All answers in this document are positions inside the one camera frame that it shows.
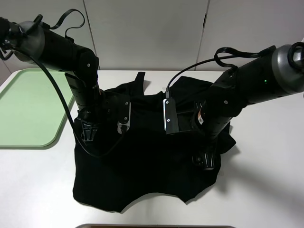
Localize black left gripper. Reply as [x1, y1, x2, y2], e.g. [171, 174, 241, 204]
[77, 91, 126, 144]

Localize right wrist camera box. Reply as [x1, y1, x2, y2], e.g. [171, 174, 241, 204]
[163, 98, 179, 134]

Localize black short sleeve shirt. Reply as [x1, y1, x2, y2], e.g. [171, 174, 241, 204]
[73, 72, 236, 212]

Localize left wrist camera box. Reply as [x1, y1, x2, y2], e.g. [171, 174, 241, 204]
[117, 102, 131, 134]

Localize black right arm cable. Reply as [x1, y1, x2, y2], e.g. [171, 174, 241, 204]
[165, 46, 277, 98]

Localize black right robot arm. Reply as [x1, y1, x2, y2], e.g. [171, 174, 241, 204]
[191, 42, 304, 171]

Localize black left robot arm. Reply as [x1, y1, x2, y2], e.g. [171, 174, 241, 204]
[0, 15, 131, 149]

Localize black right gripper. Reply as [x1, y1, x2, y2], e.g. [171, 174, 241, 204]
[177, 101, 217, 170]

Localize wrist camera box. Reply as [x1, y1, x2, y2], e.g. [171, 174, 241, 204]
[163, 98, 179, 134]
[117, 102, 131, 134]

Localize light green plastic tray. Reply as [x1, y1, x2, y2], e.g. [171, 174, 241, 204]
[0, 69, 67, 149]

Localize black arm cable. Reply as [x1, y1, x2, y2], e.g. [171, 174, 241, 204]
[0, 14, 126, 157]
[165, 46, 277, 98]

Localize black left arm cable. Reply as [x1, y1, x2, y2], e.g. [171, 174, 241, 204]
[0, 14, 126, 157]

